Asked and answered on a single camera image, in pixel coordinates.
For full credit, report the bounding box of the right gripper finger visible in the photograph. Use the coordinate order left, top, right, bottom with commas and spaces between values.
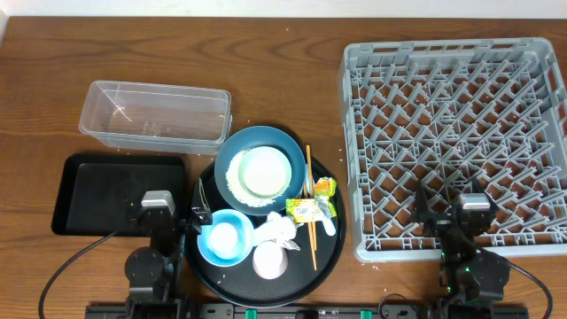
411, 183, 436, 235
469, 177, 495, 208

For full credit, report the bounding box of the small white cup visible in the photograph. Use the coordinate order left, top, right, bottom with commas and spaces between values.
209, 222, 239, 260

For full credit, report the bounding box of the white rice pile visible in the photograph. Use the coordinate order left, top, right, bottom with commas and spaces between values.
225, 149, 275, 207

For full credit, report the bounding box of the light green bowl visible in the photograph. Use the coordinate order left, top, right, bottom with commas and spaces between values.
238, 146, 291, 198

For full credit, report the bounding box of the white tissue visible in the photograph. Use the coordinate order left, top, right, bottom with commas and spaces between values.
252, 212, 302, 251

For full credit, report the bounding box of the pink cup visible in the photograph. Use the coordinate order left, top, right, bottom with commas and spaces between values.
252, 241, 288, 280

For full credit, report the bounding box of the yellow green snack wrapper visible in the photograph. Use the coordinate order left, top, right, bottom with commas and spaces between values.
285, 198, 328, 223

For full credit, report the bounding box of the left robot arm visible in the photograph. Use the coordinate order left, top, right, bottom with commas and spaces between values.
124, 179, 213, 319

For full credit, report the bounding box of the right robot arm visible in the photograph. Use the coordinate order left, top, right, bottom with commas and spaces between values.
411, 179, 509, 318

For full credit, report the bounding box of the grey dishwasher rack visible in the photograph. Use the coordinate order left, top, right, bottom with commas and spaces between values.
338, 37, 566, 263

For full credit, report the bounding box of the clear plastic waste bin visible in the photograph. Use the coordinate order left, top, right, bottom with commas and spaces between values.
79, 81, 232, 155

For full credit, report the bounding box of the light blue saucer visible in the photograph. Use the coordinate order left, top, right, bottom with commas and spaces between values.
197, 209, 254, 268

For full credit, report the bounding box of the black rectangular tray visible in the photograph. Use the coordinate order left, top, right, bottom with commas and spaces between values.
51, 153, 186, 237

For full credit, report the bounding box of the round black serving tray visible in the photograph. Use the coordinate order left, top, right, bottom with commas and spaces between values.
185, 165, 346, 307

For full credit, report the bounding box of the white plastic spoon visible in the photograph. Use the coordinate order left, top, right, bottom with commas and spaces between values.
305, 174, 337, 237

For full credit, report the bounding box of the dark blue plate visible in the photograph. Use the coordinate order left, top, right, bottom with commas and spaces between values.
214, 126, 307, 216

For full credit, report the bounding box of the wooden chopstick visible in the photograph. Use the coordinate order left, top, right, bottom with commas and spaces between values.
306, 144, 317, 270
303, 182, 317, 252

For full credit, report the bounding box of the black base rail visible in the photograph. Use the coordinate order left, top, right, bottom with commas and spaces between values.
84, 302, 531, 319

